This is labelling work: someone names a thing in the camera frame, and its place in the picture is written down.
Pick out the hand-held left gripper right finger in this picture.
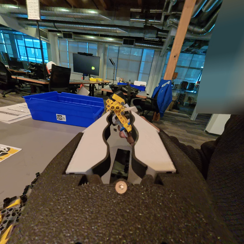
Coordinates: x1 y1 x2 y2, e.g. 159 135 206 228
130 111 176 179

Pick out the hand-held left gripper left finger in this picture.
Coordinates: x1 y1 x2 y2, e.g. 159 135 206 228
66 111 113 175

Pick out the yellow toy brick assembly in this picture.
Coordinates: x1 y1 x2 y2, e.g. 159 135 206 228
106 93 132 133

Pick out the pile of small toy parts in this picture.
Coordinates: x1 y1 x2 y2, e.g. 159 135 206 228
0 172 41 241

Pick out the person's right hand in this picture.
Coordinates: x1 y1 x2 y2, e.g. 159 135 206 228
119 132 136 146

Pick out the black bag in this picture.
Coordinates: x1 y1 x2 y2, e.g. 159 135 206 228
111 84 139 96

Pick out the wooden desk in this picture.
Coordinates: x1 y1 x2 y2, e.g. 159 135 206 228
11 75 111 85
101 87 149 99

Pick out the black office chair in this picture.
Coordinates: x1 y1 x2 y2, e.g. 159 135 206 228
49 64 71 94
0 61 19 98
132 97 160 121

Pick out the blue storage tray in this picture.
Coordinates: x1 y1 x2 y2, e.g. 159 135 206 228
117 82 147 91

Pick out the black toy battery box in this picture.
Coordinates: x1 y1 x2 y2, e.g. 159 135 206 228
110 148 131 180

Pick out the blue jacket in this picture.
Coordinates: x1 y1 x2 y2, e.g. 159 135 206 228
151 79 173 117

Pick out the black light stand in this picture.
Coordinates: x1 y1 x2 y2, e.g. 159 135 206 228
109 58 116 85

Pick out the blue plastic bin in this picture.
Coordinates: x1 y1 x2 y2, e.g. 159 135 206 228
22 91 105 128

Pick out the black monitor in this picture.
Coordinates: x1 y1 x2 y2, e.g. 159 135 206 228
72 53 101 77

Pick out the yellow black sticker sheet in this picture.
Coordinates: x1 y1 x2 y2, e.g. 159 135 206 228
0 144 22 163

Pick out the printed paper sheet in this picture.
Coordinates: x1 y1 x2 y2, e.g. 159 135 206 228
0 103 32 124

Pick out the hanging paper sign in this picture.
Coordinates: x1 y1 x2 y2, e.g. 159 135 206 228
26 0 41 20

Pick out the wooden post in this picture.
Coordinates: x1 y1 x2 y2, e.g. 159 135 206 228
164 0 197 80

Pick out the silver ventilation duct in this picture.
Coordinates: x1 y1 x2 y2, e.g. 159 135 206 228
0 4 126 34

